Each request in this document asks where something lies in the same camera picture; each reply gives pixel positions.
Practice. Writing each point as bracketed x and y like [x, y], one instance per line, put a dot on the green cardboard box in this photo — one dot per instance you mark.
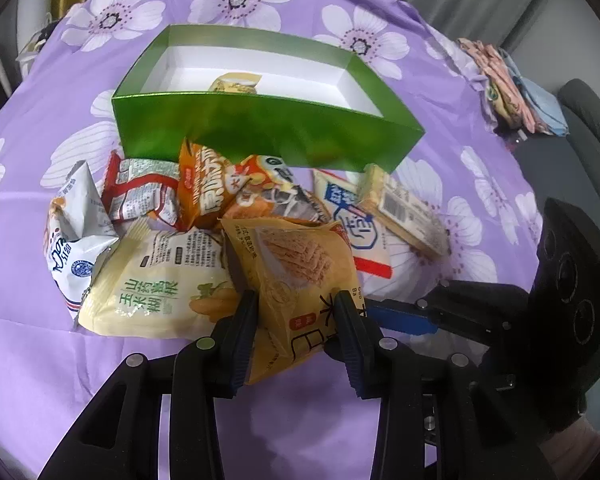
[316, 106]

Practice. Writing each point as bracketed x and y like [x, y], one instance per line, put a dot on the red silver snack packet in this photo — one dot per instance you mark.
[136, 187]

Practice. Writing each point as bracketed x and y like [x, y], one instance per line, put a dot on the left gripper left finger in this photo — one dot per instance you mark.
[210, 368]

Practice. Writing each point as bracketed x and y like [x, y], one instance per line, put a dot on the cream corn yam packet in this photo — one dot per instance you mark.
[160, 285]

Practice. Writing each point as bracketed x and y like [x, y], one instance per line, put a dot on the white red-trim snack packet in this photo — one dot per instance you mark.
[367, 237]

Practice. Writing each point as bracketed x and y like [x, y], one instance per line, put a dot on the yellow rice cracker packet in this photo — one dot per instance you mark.
[297, 271]

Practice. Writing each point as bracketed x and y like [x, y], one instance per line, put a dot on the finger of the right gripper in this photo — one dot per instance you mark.
[402, 317]

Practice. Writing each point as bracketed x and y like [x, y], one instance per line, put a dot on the orange panda seed packet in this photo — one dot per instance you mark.
[212, 188]

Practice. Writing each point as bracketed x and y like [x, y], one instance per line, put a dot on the person's right hand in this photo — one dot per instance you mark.
[572, 450]

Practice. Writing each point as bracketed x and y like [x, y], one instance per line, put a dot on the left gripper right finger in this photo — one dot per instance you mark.
[382, 368]

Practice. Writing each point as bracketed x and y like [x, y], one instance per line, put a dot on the beige biscuit pack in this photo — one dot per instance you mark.
[401, 212]

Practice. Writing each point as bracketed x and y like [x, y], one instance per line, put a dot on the dark yellow candy packet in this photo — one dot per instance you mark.
[243, 83]

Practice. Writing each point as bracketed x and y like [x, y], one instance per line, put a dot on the grey sofa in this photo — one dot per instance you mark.
[567, 167]

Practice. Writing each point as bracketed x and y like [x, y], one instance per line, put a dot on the folded patterned cloth pile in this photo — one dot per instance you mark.
[519, 101]

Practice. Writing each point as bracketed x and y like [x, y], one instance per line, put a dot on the purple floral tablecloth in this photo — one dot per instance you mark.
[62, 113]

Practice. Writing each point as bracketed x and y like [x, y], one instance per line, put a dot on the white blue puff packet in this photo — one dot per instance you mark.
[79, 237]

